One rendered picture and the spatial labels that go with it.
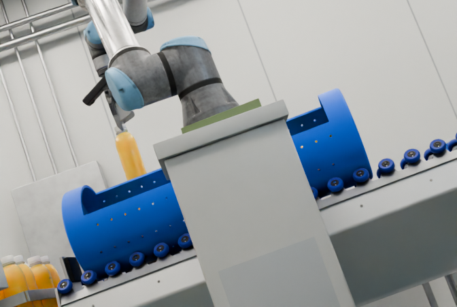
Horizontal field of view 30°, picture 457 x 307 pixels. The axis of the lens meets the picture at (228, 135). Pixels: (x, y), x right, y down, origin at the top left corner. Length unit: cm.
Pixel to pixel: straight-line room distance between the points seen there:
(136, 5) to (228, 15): 359
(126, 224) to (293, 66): 378
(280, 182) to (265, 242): 14
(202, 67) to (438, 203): 75
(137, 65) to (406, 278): 94
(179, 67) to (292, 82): 398
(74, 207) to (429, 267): 101
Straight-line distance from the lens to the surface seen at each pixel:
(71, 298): 251
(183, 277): 241
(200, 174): 195
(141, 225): 243
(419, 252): 240
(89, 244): 247
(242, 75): 604
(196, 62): 210
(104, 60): 284
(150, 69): 209
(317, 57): 611
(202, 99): 207
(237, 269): 192
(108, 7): 228
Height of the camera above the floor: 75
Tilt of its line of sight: 11 degrees up
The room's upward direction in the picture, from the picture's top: 20 degrees counter-clockwise
